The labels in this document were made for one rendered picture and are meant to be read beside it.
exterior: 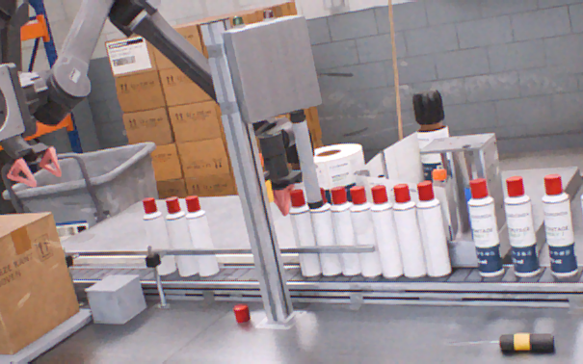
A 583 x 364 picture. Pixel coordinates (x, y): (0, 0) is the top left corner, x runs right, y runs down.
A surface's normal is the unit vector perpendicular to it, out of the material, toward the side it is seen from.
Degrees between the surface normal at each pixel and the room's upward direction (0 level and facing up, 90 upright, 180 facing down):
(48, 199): 93
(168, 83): 90
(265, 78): 90
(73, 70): 62
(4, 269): 90
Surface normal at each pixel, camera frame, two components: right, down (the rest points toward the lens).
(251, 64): 0.43, 0.13
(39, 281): 0.87, -0.06
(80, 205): -0.14, 0.32
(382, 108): -0.46, 0.30
